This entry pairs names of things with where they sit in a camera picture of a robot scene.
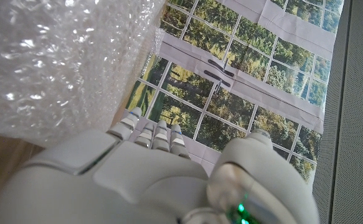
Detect printed forest window backdrop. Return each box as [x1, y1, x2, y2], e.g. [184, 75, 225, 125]
[123, 0, 346, 184]

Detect clear bubble wrap sheet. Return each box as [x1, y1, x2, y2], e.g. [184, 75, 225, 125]
[0, 0, 166, 147]

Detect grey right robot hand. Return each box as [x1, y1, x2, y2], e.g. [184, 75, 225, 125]
[0, 106, 322, 224]

